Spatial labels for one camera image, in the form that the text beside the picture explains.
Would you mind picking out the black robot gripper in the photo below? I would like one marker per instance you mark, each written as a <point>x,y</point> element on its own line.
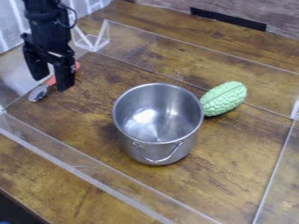
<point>49,37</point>

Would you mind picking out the orange handled metal spoon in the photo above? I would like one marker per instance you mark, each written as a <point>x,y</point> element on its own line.
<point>39,92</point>

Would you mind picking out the stainless steel pot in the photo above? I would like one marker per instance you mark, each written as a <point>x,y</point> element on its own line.
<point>157,117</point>

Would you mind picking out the green bitter melon toy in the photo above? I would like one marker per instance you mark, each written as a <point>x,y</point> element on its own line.
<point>223,98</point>

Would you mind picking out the clear acrylic enclosure wall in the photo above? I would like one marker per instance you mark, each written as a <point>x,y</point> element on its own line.
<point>64,168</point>

